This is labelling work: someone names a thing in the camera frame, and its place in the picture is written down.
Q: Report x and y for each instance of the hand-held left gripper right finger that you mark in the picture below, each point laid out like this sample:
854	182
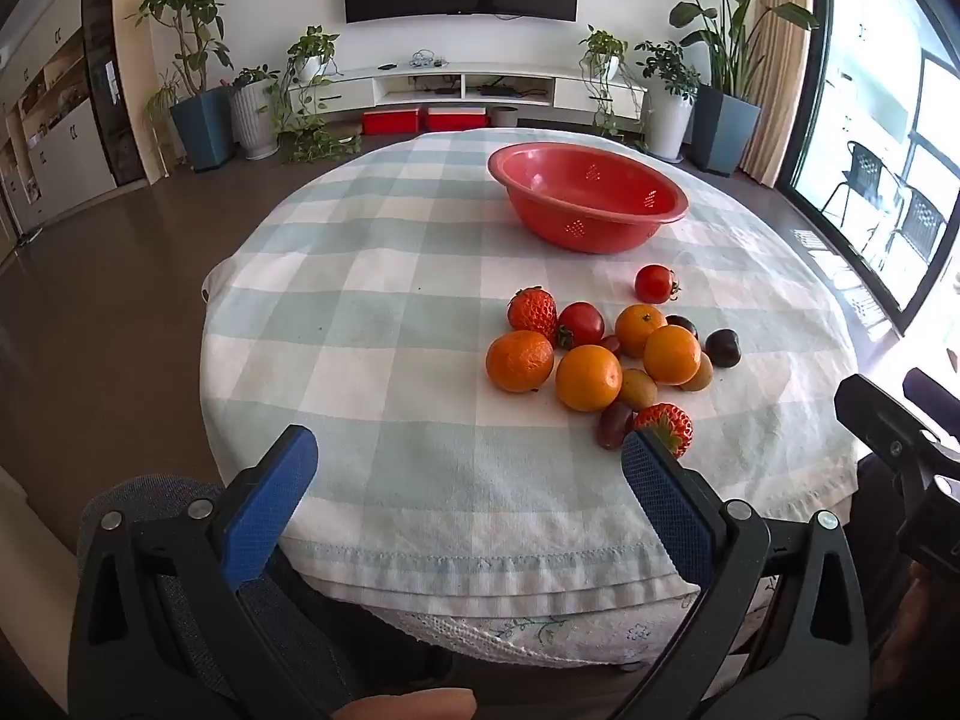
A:
667	510

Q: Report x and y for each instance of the dark red grape tomato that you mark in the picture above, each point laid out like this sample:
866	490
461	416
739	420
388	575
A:
613	424

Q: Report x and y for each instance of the plant in ribbed white pot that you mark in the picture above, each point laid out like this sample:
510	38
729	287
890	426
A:
253	124

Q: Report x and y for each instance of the glass sliding door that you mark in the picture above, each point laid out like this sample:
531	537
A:
885	90

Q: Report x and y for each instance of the broad-leaf plant in blue pot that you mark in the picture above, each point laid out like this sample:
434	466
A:
724	131

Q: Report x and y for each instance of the dark orange mandarin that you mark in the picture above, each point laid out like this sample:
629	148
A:
520	361

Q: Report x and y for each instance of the orange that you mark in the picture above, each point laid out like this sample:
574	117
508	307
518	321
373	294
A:
589	378
671	354
636	326

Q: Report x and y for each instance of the black outdoor chair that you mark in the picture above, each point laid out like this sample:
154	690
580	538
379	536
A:
862	169
919	217

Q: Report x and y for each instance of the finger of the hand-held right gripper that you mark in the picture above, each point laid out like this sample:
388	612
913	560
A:
874	416
934	390

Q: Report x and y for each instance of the green white checkered tablecloth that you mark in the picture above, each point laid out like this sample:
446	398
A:
360	300

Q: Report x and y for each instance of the black set-top box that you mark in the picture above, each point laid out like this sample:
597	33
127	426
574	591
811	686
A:
502	90

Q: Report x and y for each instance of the brown kiwi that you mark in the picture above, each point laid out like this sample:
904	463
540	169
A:
638	388
703	376

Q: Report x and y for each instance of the white lace undercloth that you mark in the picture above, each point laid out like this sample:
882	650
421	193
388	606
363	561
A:
480	634

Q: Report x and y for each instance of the trailing pothos in white pot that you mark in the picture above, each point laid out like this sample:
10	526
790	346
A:
604	52
311	52

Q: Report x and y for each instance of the bushy plant in white pot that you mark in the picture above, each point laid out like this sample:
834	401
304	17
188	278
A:
670	120

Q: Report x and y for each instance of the white television cabinet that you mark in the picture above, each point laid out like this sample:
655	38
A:
577	94

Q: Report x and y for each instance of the grey round stool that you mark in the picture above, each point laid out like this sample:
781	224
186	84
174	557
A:
504	117

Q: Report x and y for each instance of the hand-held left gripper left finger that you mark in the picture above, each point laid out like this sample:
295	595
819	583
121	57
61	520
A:
270	502

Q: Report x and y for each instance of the red plastic colander bowl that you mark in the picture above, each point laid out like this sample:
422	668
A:
585	229

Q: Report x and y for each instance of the red strawberry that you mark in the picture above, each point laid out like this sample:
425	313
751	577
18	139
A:
664	427
532	311

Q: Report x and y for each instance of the beige curtain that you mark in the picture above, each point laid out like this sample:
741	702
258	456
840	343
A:
780	90

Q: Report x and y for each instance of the dark purple plum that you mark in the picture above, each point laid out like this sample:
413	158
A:
684	324

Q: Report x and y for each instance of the branchy tree in blue pot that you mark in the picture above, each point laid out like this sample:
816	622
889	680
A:
201	127

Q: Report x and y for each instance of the red storage box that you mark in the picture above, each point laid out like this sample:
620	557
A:
390	122
455	118

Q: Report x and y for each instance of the floor vent grille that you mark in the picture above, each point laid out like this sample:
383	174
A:
811	240

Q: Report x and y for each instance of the dark purple cherry tomato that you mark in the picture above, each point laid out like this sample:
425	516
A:
723	347

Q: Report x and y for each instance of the white wall cupboard unit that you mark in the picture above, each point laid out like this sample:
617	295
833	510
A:
67	142

